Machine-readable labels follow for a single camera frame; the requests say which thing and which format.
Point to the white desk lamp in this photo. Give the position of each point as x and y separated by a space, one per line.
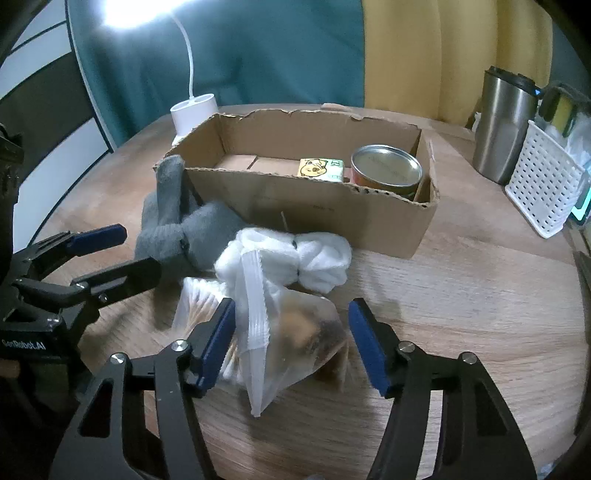
194 113

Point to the steel travel tumbler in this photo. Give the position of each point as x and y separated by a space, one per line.
501 129

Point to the smartphone with lit screen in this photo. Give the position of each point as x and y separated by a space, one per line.
582 203

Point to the small yellow green carton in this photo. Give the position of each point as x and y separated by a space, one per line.
316 168

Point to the teal curtain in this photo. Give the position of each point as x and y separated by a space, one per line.
258 55

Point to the brown cardboard box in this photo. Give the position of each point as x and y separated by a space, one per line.
323 217

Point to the yellow sponge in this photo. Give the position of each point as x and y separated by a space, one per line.
564 113

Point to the white sock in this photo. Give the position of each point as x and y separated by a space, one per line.
318 263

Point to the yellow curtain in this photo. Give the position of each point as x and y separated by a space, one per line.
438 55

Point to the round tin can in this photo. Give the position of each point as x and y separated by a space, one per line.
385 166

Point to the cotton swab packet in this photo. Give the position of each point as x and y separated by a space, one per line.
198 300

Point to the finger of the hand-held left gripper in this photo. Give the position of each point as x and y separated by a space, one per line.
99 237
134 274

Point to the clear zip bag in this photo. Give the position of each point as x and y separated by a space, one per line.
295 332

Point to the grey sock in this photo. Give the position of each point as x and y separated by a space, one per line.
161 230

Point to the white perforated plastic basket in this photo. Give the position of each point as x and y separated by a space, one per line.
540 184

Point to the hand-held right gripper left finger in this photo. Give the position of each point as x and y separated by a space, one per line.
219 341

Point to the crumpled clear plastic bag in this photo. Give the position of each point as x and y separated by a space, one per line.
577 147

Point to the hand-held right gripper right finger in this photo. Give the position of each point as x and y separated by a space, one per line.
367 346

